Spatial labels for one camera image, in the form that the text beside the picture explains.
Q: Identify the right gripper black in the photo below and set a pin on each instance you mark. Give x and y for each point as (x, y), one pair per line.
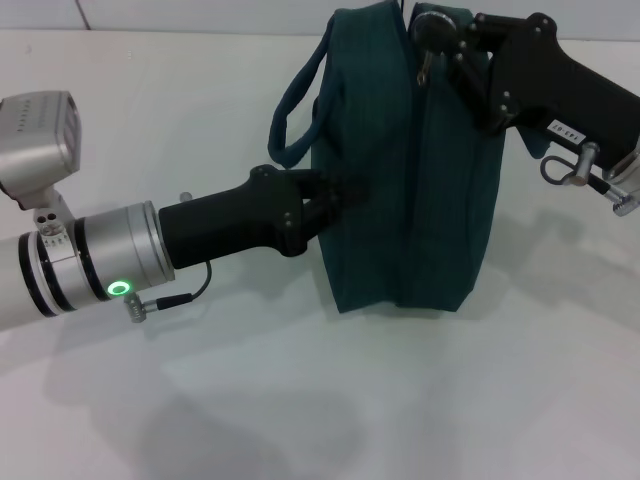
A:
(550, 85)

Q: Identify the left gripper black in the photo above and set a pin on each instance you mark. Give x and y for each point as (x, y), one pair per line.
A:
(225, 225)

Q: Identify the dark teal fabric lunch bag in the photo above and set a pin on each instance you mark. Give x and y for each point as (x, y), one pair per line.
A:
(400, 200)

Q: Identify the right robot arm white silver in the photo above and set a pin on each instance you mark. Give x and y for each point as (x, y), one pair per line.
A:
(627, 170)

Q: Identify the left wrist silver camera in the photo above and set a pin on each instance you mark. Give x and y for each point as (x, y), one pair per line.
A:
(35, 145)

